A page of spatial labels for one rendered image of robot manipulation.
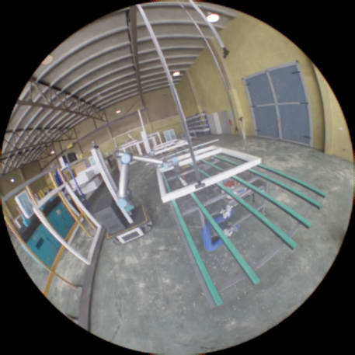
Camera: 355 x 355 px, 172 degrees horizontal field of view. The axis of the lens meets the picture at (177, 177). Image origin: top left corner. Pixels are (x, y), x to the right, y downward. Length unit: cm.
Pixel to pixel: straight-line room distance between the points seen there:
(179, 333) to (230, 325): 52
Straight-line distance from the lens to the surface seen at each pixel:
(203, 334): 162
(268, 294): 168
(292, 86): 692
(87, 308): 240
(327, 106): 613
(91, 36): 842
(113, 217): 209
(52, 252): 406
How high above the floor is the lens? 158
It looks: 23 degrees down
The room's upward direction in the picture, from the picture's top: 18 degrees counter-clockwise
